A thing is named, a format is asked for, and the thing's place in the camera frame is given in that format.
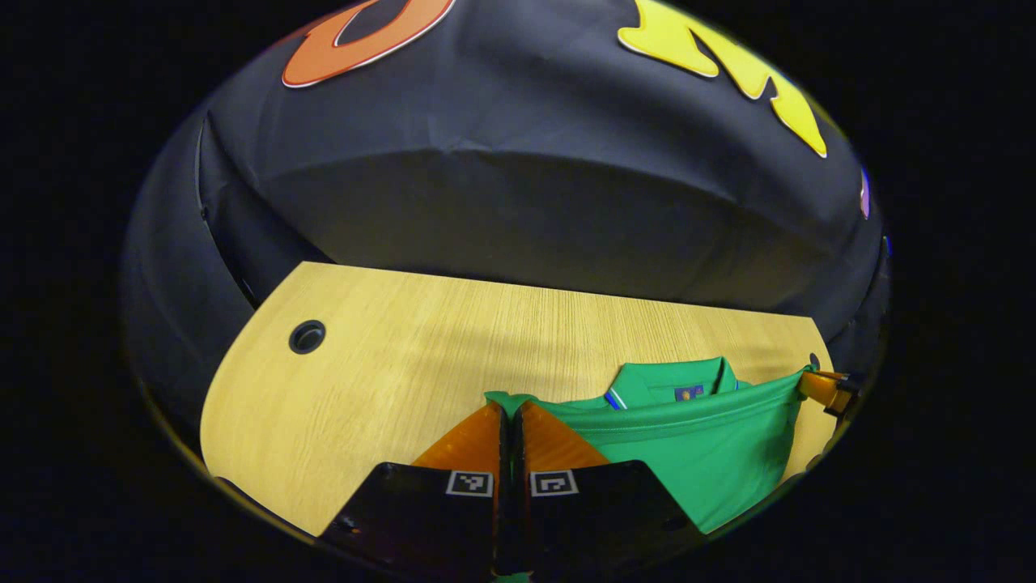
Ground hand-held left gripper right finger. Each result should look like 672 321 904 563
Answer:
512 399 705 581

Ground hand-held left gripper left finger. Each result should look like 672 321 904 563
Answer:
318 399 511 581

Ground green T-shirt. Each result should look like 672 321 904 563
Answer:
484 356 813 535

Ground black backdrop cloth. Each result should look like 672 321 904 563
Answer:
121 0 891 438

